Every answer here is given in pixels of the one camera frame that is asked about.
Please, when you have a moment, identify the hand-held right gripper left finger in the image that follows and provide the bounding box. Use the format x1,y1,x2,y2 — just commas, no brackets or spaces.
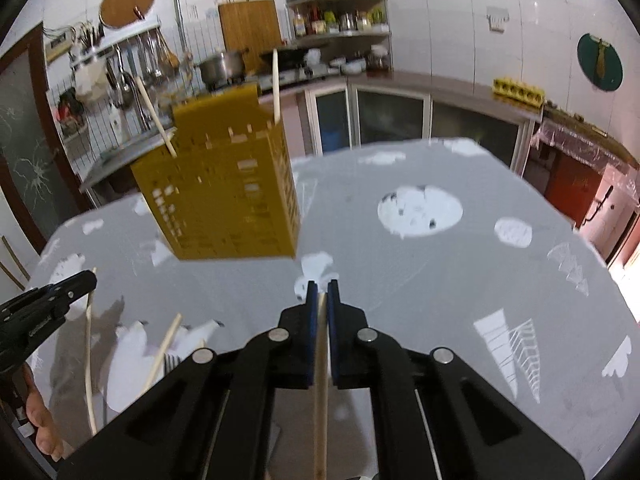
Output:
57,280,321,480

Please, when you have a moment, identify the kitchen counter cabinet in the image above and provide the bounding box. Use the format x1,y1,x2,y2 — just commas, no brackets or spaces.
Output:
280,70,543,181

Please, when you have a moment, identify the white soap bottle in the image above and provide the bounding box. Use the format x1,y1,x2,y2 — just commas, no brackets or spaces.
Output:
109,102,127,146

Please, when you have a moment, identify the yellow egg carton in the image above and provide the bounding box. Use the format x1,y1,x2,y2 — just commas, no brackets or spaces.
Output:
492,77,546,106

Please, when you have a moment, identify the wall utensil rack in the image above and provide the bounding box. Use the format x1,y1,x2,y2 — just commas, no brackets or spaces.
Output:
67,15,181,91

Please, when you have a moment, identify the white wall socket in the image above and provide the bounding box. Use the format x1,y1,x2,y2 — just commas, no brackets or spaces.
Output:
486,6,511,33

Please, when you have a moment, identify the brown framed glass door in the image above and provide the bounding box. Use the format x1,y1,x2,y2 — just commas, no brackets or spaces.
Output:
0,22,96,256

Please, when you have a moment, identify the round wooden cutting board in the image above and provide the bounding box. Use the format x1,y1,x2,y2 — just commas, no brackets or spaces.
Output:
98,0,156,25

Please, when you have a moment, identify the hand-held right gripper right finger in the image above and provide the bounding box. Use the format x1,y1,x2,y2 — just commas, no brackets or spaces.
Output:
326,279,586,480

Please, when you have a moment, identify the plastic covered red cabinet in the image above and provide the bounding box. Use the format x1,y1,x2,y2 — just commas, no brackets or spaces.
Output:
530,105,640,266

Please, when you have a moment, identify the black wok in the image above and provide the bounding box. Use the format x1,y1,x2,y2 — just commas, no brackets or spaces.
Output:
259,46,308,68

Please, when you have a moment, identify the rectangular wooden cutting board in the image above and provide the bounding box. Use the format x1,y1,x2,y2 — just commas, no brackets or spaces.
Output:
218,0,283,73

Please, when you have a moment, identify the steel sink counter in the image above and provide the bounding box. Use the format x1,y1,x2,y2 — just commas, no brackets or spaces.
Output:
80,130,181,193

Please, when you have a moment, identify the yellow perforated utensil holder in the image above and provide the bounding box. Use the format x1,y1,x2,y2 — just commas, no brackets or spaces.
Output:
130,84,302,262

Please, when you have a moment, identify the person's left hand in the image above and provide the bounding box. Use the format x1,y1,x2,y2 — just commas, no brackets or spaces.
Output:
20,362,66,461

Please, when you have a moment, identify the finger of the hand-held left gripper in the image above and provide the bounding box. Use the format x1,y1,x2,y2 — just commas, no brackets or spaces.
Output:
0,269,98,318

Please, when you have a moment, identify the green round cutting board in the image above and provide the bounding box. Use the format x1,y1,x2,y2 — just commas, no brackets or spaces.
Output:
576,32,624,92

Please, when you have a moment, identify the steel cooking pot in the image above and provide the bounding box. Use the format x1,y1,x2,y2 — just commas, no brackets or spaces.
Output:
196,49,249,86

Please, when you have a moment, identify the grey printed tablecloth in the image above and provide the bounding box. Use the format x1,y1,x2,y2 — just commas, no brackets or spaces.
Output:
25,137,640,480

